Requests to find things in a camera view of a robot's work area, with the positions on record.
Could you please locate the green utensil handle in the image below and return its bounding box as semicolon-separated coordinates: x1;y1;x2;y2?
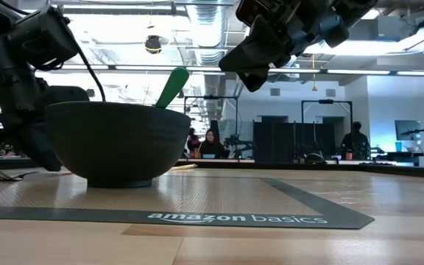
155;66;191;110

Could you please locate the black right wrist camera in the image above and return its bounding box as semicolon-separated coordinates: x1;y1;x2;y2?
236;0;272;27

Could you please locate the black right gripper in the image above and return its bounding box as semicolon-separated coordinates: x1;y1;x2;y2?
218;0;350;93

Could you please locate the silver corrugated ventilation duct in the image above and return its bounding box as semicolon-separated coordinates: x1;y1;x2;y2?
188;3;227;96

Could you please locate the seated person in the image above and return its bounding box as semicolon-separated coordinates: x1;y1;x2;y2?
198;128;229;160

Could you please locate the black table border rail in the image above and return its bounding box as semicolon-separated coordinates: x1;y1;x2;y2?
177;160;424;180

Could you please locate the grey bordered baking mat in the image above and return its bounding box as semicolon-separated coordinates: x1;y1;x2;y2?
0;167;375;230

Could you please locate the computer monitor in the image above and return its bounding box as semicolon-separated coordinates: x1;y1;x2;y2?
394;119;423;142

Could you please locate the dark grey bowl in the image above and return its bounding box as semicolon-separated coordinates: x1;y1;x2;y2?
45;101;192;189

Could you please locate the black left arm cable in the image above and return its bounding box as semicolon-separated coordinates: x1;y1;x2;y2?
63;21;107;103

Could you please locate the black hanging ceiling lamp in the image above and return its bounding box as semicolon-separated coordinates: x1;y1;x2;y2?
144;35;163;55

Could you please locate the black room partition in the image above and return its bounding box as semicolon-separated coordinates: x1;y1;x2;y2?
252;121;336;164

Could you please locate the black background desk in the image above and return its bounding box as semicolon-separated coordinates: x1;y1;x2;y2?
372;151;424;167

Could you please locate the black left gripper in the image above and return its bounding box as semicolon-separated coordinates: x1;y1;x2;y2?
0;69;90;172

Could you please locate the black metal frame stand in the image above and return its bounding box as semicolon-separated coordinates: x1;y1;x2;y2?
300;99;354;148
183;95;239;160

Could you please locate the standing person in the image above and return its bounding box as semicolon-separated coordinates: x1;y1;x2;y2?
340;121;372;161

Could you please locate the yellow hanging pendant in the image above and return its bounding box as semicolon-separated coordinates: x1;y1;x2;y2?
311;54;318;92

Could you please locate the long ceiling light strip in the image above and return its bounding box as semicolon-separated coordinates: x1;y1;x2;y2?
60;65;424;77

